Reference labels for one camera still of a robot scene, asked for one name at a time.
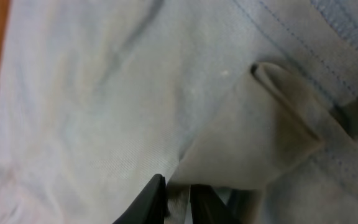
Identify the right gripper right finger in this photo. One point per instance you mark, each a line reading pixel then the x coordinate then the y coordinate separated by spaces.
pixel 208 208

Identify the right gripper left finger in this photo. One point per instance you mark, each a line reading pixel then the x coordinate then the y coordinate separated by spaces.
pixel 150 206

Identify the light blue printed t-shirt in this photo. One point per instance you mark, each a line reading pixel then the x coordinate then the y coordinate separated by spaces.
pixel 96 97

